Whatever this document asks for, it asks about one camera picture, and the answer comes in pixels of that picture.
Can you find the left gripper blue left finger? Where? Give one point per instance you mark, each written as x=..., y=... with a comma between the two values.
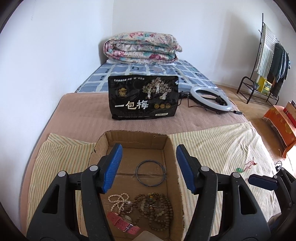
x=56, y=218

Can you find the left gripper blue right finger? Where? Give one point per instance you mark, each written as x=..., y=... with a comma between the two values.
x=241, y=218

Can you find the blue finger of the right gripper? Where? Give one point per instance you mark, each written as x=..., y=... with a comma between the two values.
x=263, y=182
x=283, y=176

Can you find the red strap watch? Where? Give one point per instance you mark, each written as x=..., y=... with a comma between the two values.
x=122, y=224

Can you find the dark blue bangle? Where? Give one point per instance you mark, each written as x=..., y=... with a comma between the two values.
x=150, y=168

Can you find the striped yellow blanket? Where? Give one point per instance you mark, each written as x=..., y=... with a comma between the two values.
x=222, y=148

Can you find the orange cloth covered box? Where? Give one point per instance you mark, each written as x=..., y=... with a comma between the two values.
x=283, y=125

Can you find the red and beige books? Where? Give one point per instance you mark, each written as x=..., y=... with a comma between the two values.
x=289, y=110

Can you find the cardboard box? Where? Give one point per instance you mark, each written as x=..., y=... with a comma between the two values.
x=137, y=147

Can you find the yellow box on rack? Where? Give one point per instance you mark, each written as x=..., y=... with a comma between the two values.
x=264, y=86

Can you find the dark hanging clothes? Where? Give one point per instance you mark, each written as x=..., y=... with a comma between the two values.
x=279, y=68

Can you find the brown bed cover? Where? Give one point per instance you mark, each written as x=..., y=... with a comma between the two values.
x=86, y=116

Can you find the black clothes rack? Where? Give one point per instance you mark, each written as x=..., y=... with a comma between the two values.
x=269, y=72

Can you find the striped hanging towel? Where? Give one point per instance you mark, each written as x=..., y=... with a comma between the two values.
x=266, y=51

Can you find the blue checkered bed sheet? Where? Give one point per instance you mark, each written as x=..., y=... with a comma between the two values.
x=188, y=75

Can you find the black snack bag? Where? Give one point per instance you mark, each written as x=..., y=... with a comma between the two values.
x=142, y=97

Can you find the folded floral quilt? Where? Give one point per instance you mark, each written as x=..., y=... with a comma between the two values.
x=142, y=47

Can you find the white ring light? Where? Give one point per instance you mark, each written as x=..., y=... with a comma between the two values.
x=211, y=99

